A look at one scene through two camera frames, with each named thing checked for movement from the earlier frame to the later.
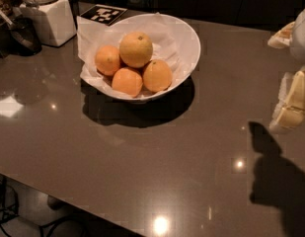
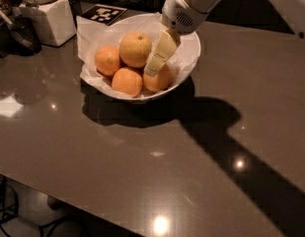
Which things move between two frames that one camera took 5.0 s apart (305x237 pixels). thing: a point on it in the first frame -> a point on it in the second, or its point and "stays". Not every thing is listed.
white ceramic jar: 52,13 stays
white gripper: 301,39 -> 179,16
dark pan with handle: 15,37 stays
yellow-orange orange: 136,48 stays
